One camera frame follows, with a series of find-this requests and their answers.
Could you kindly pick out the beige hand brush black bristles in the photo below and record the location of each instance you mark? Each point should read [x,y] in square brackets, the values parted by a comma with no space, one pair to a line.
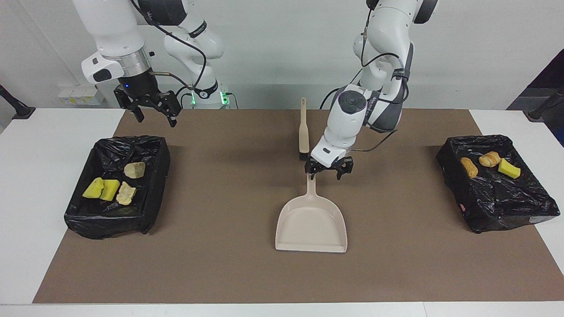
[303,132]

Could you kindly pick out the round brown bread roll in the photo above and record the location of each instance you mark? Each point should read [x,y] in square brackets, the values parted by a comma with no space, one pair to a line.
[469,167]

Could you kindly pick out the pale bread chunk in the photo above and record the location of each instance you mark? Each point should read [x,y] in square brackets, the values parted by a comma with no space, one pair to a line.
[125,193]

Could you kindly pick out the brown table mat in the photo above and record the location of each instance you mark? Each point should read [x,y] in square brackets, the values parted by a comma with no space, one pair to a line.
[220,273]

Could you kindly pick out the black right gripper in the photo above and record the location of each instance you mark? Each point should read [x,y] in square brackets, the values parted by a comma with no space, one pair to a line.
[143,88]

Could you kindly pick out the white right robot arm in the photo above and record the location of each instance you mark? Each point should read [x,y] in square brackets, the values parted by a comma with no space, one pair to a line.
[114,35]

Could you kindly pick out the yellow green scouring sponge piece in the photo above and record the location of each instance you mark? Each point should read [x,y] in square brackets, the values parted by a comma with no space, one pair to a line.
[93,188]

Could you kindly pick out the beige plastic dustpan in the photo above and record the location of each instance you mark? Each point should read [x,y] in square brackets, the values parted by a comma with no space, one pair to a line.
[310,224]

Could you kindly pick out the white wall socket boxes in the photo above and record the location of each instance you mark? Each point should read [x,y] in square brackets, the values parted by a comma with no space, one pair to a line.
[79,94]

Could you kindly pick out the small yellow sponge wedge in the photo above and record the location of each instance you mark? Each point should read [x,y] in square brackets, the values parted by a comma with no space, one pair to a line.
[509,169]

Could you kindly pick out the black stand post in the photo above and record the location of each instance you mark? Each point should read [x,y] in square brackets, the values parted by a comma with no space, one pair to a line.
[539,112]
[17,108]

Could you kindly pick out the orange striped croissant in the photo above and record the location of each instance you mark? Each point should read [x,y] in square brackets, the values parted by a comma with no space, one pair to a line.
[134,169]

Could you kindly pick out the striped croissant piece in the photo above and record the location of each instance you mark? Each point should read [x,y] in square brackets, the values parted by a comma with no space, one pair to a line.
[490,159]

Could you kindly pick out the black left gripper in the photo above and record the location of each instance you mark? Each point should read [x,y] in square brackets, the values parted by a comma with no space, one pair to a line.
[328,166]

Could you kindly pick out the black bag lined bin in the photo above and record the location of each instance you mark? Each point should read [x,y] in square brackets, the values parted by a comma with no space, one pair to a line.
[506,198]
[114,220]

